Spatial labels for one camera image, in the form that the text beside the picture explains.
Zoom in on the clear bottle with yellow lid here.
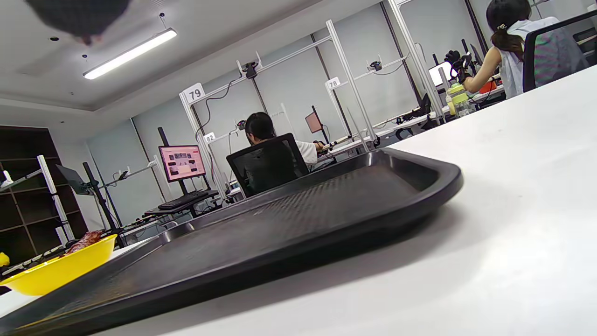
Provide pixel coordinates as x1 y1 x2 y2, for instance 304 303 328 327
448 83 472 118

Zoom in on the dark screen on tripod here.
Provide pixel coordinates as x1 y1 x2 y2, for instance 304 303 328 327
56 162 124 248

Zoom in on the long ceiling lamp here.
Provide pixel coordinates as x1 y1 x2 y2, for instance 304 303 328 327
83 28 178 80

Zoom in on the monitor with pink screen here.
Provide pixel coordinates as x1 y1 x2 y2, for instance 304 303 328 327
158 145 207 183

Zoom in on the bright white screen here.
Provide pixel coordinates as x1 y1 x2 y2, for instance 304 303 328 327
428 61 455 88

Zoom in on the black mesh office chair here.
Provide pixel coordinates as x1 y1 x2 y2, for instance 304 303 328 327
522 10 597 93
226 133 310 198

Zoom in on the dark wooden bookshelf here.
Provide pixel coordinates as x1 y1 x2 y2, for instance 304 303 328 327
0 125 89 269

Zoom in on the black monitor desk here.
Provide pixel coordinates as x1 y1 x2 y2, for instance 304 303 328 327
142 126 220 220

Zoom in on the yellow plastic bowl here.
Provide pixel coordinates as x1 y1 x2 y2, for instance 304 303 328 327
0 233 118 297

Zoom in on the white background desk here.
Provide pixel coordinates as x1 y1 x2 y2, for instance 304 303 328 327
322 110 444 157

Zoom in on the person's right hand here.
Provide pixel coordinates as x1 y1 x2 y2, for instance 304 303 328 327
26 0 132 46

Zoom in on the black plastic tray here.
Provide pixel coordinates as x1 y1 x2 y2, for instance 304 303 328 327
0 148 464 336

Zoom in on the black keyboard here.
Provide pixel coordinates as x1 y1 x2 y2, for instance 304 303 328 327
158 191 201 210

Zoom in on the white aluminium frame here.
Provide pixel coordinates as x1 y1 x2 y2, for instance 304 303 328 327
180 20 379 199
0 155 75 245
324 0 444 136

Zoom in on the brown red steak piece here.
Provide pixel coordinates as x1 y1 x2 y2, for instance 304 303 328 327
65 230 104 255

